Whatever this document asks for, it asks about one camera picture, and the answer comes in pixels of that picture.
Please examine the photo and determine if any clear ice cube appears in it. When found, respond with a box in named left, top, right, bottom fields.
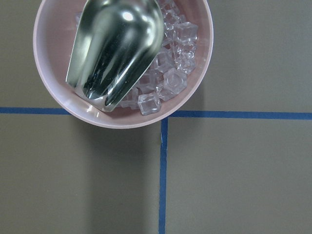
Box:
left=174, top=22, right=198, bottom=43
left=163, top=68, right=187, bottom=95
left=137, top=92, right=161, bottom=116

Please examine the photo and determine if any metal ice scoop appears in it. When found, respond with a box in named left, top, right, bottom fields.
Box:
left=66, top=0, right=164, bottom=112

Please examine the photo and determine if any pink plastic bowl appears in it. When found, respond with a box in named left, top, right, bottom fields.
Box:
left=33, top=0, right=214, bottom=129

